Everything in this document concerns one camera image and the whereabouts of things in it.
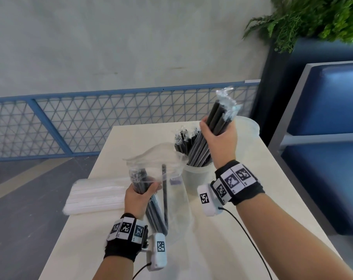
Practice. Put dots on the person's left hand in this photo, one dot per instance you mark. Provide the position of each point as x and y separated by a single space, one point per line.
135 207

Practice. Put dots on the person's right hand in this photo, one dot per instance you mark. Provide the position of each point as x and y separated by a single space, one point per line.
223 148

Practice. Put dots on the bunch of black straws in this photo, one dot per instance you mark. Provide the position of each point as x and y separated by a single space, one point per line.
220 113

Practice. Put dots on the clear bag of white straws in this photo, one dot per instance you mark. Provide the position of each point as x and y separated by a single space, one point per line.
106 182

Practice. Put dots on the clear bag of black straws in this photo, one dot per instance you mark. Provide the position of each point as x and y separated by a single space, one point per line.
153 154

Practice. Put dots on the person's left forearm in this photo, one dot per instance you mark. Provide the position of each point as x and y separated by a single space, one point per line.
112 271

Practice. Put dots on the person's right forearm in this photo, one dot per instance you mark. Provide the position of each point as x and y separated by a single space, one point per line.
281 233

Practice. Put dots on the black left wristband with markers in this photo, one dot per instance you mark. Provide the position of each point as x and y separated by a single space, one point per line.
119 250

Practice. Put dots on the black wristband with markers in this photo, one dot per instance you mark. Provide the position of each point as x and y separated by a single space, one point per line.
249 192
119 250

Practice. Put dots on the black right wristband with markers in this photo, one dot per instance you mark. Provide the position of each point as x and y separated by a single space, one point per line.
249 192

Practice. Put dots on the dark planter box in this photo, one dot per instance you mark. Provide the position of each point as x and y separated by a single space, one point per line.
265 104

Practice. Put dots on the white tag on fence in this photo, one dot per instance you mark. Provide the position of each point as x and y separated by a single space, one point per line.
252 81

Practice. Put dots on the blue mesh fence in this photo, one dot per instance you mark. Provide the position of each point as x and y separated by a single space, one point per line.
106 92

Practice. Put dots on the blue bench back cushion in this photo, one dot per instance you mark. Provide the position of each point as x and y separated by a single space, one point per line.
334 102

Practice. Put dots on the green fern plant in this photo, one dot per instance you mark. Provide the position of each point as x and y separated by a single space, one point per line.
305 17

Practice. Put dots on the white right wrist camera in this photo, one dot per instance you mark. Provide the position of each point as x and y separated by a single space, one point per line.
210 211

